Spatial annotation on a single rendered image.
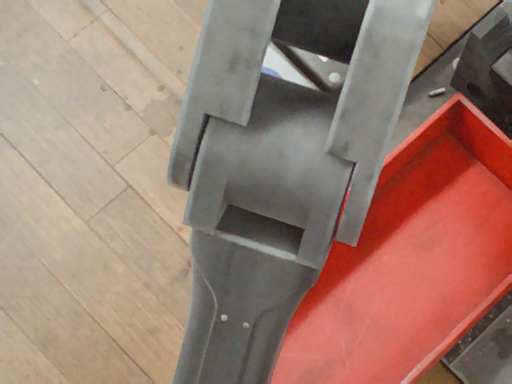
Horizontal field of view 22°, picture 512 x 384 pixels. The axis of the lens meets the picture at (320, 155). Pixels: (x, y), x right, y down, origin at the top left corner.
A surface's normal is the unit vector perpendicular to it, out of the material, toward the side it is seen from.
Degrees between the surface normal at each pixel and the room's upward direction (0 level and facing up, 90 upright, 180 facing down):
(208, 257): 54
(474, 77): 90
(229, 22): 47
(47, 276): 0
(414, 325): 0
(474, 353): 0
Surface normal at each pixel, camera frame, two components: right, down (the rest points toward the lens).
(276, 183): -0.18, 0.41
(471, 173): 0.07, -0.36
